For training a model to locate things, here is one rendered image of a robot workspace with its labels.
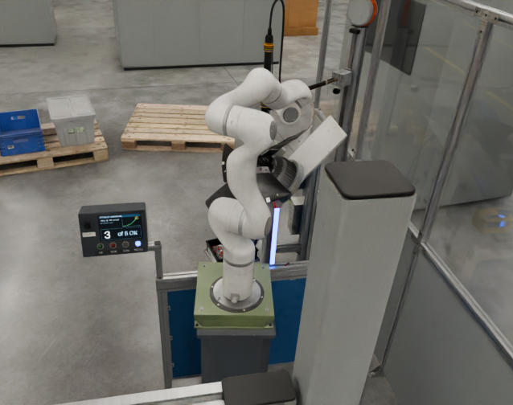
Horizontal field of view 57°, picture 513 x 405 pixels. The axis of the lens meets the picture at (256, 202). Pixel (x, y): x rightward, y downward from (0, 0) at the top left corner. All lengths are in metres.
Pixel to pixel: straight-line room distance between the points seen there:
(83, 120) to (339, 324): 4.75
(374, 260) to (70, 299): 3.24
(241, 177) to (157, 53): 6.35
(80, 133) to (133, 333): 2.51
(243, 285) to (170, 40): 6.25
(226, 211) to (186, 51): 6.30
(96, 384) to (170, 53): 5.77
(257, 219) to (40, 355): 1.95
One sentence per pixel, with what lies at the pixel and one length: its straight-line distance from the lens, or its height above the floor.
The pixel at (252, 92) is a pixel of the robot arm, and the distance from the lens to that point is 1.49.
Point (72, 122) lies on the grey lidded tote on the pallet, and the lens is 5.02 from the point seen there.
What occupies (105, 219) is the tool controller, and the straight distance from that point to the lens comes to 2.00.
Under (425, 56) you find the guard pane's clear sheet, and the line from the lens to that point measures 2.38.
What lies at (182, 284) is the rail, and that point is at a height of 0.82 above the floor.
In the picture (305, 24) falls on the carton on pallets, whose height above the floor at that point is 0.19.
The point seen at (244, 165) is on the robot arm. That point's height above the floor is 1.63.
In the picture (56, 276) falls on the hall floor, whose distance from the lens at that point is 3.71.
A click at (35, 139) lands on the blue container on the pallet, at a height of 0.28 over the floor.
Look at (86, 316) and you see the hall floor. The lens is 3.36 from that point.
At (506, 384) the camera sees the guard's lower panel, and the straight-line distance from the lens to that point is 2.10.
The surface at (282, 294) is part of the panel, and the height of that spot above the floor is 0.67.
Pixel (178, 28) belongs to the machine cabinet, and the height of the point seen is 0.62.
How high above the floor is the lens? 2.34
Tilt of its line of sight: 33 degrees down
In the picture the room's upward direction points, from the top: 4 degrees clockwise
